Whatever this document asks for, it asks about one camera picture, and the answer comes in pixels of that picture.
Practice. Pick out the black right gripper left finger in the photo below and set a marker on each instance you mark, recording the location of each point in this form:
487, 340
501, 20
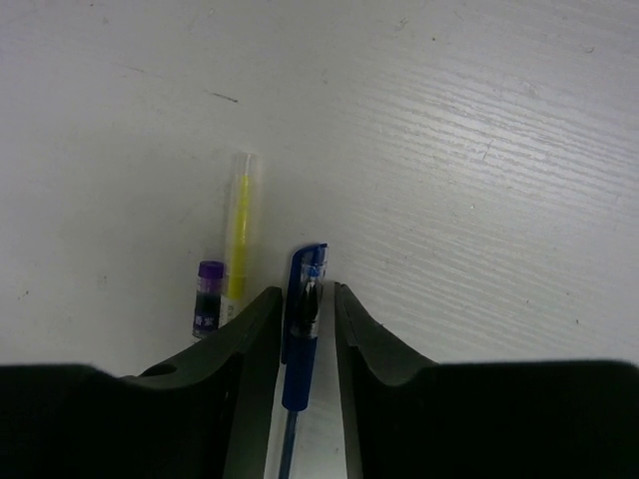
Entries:
202, 413

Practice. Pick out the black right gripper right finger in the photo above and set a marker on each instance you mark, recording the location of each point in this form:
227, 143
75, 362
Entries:
407, 416

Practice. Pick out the purple gel pen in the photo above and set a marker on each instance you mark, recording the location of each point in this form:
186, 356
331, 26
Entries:
206, 316

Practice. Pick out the blue gel pen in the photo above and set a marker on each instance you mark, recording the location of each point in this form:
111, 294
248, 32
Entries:
300, 338

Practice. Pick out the yellow highlighter pen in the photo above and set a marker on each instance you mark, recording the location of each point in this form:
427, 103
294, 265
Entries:
238, 238

